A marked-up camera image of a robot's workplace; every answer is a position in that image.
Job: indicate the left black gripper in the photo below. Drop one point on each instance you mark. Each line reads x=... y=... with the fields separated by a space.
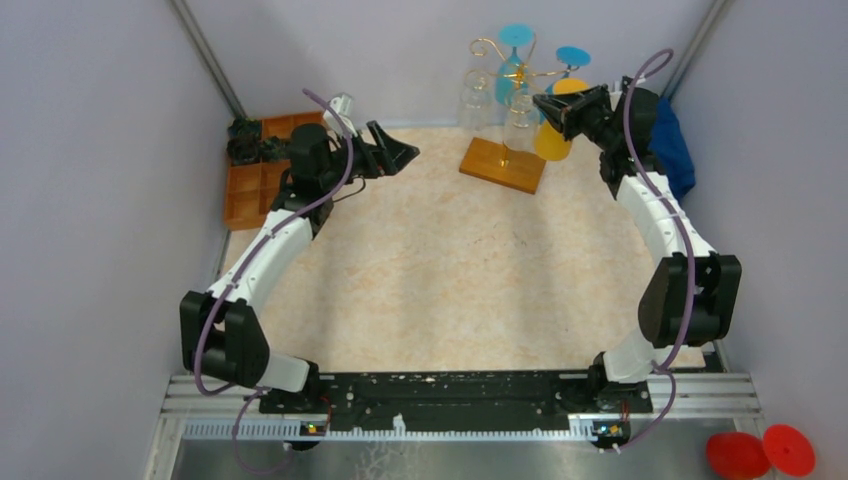
x=370 y=154

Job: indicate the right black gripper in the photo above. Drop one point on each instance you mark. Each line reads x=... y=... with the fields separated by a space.
x=586 y=113

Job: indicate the clear ribbed wine glass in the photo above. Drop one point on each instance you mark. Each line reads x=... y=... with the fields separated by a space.
x=521 y=122

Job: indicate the gold wire glass rack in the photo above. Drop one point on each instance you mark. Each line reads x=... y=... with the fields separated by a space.
x=486 y=157

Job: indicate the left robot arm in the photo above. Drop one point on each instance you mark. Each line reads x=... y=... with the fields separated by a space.
x=223 y=343

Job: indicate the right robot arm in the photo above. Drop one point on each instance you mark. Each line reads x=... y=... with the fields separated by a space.
x=690 y=298

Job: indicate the blue plastic wine glass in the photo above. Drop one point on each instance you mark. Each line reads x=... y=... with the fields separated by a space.
x=508 y=80

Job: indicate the red plastic wine glass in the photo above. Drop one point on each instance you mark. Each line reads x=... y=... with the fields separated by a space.
x=739 y=455

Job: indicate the blue cloth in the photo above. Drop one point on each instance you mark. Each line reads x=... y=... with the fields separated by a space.
x=669 y=146

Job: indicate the orange compartment tray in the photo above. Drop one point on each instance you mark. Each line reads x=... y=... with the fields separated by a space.
x=250 y=189

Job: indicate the black parts in tray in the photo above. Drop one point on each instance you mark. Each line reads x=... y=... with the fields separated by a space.
x=246 y=146

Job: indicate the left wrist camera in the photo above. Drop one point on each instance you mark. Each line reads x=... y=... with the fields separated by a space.
x=337 y=115

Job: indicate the black mounting base rail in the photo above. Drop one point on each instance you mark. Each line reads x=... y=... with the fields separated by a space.
x=460 y=401

